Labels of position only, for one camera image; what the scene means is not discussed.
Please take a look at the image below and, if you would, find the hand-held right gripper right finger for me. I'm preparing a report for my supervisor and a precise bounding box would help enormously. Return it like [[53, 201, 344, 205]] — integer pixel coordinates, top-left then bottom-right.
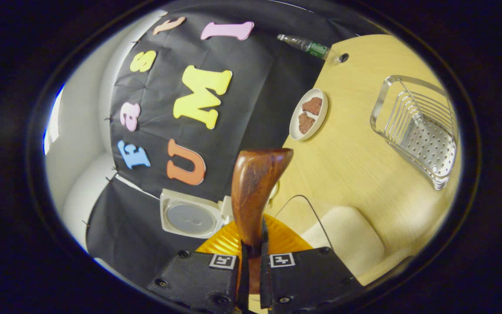
[[260, 214, 365, 310]]

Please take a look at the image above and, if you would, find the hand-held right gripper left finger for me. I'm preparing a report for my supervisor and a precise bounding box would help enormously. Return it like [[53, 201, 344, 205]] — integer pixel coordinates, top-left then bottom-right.
[[146, 220, 244, 313]]

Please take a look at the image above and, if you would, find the white rice cooker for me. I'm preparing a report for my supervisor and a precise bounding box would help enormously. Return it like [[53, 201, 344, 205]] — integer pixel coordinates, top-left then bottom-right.
[[159, 183, 280, 239]]

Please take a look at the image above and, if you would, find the brown wooden spoon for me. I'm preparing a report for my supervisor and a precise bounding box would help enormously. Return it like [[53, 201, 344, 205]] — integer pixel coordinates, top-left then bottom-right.
[[231, 148, 294, 295]]

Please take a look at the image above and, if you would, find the metal wire chopstick holder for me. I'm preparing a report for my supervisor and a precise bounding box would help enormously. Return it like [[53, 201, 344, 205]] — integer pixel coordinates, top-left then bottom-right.
[[370, 75, 459, 191]]

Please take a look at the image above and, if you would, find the white round plate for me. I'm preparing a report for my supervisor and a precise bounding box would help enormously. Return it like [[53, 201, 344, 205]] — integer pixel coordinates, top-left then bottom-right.
[[289, 89, 329, 141]]

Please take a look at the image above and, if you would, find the brown food piece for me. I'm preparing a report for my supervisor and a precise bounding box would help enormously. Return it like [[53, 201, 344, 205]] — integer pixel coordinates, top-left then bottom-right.
[[302, 97, 322, 116], [298, 113, 315, 134]]

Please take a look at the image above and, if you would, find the black backdrop cloth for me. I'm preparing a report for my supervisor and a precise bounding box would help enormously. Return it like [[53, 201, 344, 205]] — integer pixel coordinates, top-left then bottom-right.
[[85, 0, 365, 288]]

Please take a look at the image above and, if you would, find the clear green-label water bottle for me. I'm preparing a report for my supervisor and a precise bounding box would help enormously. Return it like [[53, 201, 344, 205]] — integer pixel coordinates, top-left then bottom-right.
[[277, 34, 343, 65]]

